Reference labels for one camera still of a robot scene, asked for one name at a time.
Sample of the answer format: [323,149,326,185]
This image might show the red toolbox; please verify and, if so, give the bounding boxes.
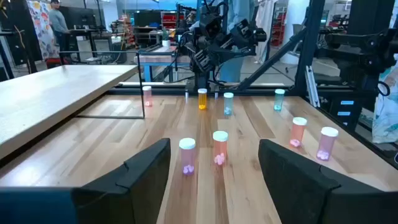
[45,57,74,69]

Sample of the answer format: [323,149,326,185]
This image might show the small plant in white pot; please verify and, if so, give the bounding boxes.
[160,27,172,49]

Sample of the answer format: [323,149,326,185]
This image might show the black aluminium rig frame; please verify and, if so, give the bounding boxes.
[105,0,398,169]

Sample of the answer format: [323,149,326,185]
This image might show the red storage bin rack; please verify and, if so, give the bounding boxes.
[270,11,287,47]
[160,11,180,30]

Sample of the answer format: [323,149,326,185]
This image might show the light blue hanging cloth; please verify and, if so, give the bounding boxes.
[217,0,249,83]

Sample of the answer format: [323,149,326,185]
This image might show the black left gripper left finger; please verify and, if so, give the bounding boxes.
[72,138,172,224]

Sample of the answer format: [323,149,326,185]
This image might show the white hanging cloth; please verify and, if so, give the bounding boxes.
[253,0,278,65]

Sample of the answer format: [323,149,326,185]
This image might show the person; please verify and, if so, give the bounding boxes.
[48,0,72,62]

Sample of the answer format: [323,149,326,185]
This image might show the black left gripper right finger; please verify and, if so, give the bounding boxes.
[258,139,398,224]

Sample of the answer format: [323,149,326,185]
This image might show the pink pill bottle white cap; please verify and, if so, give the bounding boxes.
[178,138,197,177]
[316,126,340,162]

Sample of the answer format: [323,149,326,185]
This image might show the white teal patterned bag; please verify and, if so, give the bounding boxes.
[371,52,398,144]

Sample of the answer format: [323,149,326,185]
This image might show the floral patterned curtain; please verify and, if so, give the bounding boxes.
[26,0,60,60]

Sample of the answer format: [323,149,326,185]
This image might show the red pill bottle white cap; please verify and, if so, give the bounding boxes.
[289,116,308,148]
[142,85,153,108]
[212,130,229,166]

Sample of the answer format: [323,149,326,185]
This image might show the wooden shelf black metal frame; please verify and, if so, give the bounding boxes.
[0,50,146,161]

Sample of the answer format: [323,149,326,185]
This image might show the amber pill bottle white cap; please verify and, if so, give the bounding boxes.
[197,88,208,111]

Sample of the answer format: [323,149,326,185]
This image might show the blue metal frame table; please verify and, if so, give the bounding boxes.
[134,45,193,83]

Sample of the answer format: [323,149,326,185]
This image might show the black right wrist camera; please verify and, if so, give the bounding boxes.
[198,12,225,40]

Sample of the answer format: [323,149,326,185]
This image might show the silver aluminium bracket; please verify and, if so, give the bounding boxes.
[304,65,321,108]

